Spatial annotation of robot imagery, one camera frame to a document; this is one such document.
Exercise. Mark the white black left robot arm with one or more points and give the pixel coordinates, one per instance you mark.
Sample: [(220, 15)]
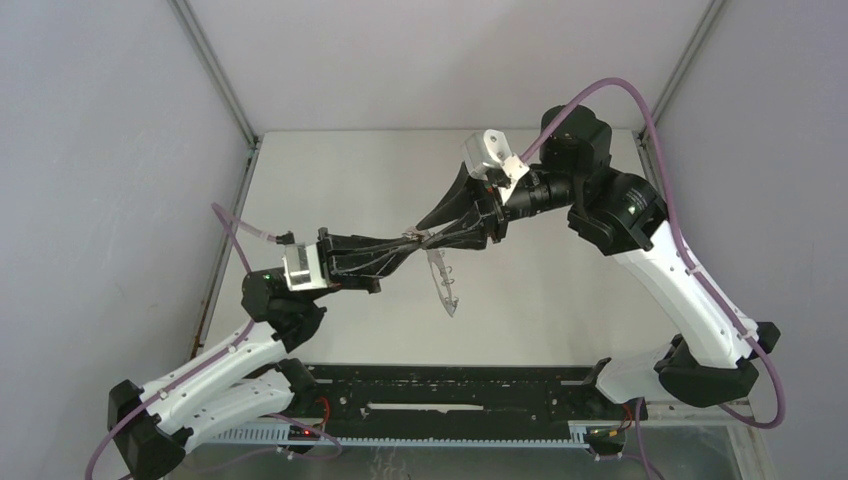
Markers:
[(251, 373)]

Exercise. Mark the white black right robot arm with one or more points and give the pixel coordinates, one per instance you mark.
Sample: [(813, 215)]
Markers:
[(711, 359)]

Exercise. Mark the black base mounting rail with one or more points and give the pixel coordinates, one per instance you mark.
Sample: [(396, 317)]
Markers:
[(439, 404)]

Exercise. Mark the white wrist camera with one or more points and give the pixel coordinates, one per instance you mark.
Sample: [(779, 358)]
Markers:
[(303, 267), (488, 157)]

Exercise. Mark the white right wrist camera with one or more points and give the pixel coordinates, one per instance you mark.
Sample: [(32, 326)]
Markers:
[(488, 157)]

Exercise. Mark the aluminium frame rail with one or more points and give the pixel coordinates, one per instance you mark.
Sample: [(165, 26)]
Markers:
[(237, 145), (680, 53)]

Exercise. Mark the aluminium frame rail right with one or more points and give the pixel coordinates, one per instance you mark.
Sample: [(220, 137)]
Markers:
[(680, 53)]

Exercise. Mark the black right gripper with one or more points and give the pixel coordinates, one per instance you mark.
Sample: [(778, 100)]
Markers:
[(470, 232)]

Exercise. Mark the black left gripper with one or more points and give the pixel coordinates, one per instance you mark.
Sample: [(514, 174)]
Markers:
[(357, 270)]

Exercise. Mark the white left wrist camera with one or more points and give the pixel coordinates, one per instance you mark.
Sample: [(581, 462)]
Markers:
[(303, 267)]

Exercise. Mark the aluminium frame rail left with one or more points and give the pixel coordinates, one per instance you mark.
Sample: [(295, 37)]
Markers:
[(237, 145)]

